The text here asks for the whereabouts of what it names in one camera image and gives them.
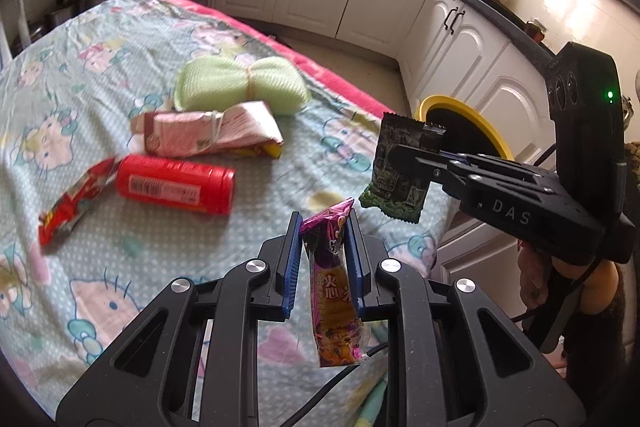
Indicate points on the small lidded jar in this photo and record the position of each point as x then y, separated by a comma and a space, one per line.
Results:
535, 30

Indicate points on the yellow rimmed trash can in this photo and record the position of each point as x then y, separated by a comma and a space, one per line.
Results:
465, 134

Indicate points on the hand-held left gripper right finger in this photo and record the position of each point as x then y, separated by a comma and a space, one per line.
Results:
355, 267

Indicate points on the red snack packet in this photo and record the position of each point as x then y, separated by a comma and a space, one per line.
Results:
75, 204

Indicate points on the purple snack packet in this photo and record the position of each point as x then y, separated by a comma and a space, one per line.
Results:
330, 297

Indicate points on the dark green snack packet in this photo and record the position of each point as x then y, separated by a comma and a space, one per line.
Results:
395, 187

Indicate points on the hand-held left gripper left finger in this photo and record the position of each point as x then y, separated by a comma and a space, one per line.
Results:
290, 267

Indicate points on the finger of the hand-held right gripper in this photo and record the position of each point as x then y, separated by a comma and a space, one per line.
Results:
480, 163
425, 167

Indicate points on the person's right hand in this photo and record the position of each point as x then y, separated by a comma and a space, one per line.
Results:
600, 287

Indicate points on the pink white packet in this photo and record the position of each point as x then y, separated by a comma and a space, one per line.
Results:
200, 137

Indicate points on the red cylindrical canister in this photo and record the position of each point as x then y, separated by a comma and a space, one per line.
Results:
175, 184

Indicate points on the cartoon cat printed blanket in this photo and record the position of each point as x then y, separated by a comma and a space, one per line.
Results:
150, 57

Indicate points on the green mesh sponge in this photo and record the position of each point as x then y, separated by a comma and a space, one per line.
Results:
240, 84

